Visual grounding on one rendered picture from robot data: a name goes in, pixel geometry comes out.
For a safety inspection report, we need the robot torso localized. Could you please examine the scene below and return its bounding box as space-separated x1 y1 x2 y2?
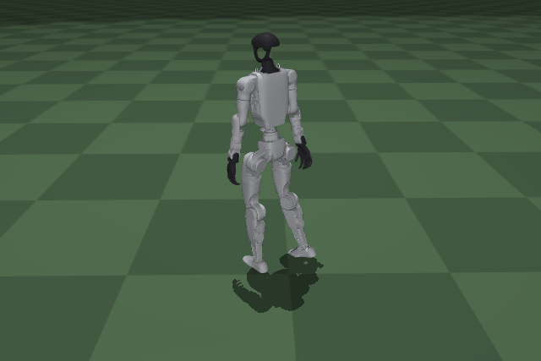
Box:
249 63 289 163

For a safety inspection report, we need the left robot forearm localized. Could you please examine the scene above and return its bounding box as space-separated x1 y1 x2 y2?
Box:
228 115 245 159

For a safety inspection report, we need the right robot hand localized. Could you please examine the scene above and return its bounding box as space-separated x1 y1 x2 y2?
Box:
295 135 312 169

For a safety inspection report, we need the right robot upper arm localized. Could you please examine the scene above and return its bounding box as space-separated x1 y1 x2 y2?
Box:
285 69 298 115

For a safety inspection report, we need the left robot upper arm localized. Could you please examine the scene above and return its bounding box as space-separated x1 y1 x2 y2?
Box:
234 75 257 127

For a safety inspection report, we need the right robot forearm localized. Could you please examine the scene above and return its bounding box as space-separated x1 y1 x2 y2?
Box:
289 109 305 144

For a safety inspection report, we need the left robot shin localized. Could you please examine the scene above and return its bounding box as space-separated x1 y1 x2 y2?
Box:
245 207 265 263

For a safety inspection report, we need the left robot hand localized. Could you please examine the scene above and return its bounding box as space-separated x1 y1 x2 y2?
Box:
227 153 240 185

